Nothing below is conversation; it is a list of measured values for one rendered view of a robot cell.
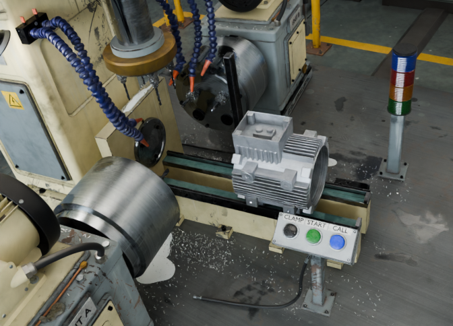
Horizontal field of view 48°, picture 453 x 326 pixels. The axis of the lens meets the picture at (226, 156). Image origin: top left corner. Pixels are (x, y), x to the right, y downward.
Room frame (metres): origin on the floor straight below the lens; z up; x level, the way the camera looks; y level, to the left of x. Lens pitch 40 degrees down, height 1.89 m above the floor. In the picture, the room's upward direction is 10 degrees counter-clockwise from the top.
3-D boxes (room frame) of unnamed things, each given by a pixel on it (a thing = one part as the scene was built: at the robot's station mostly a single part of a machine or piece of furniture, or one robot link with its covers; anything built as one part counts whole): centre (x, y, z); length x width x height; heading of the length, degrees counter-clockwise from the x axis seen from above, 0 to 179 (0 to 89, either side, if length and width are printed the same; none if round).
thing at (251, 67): (1.40, -0.05, 1.04); 0.41 x 0.25 x 0.25; 149
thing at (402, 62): (1.09, -0.49, 1.19); 0.06 x 0.06 x 0.04
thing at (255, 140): (0.98, -0.10, 1.11); 0.12 x 0.11 x 0.07; 58
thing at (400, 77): (1.09, -0.49, 1.14); 0.06 x 0.06 x 0.04
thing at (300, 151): (0.95, -0.13, 1.01); 0.20 x 0.19 x 0.19; 58
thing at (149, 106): (1.19, 0.26, 0.97); 0.30 x 0.11 x 0.34; 149
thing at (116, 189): (0.81, 0.31, 1.04); 0.37 x 0.25 x 0.25; 149
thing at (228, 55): (1.16, -0.05, 1.12); 0.04 x 0.03 x 0.26; 59
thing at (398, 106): (1.09, -0.49, 1.05); 0.06 x 0.06 x 0.04
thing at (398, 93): (1.09, -0.49, 1.10); 0.06 x 0.06 x 0.04
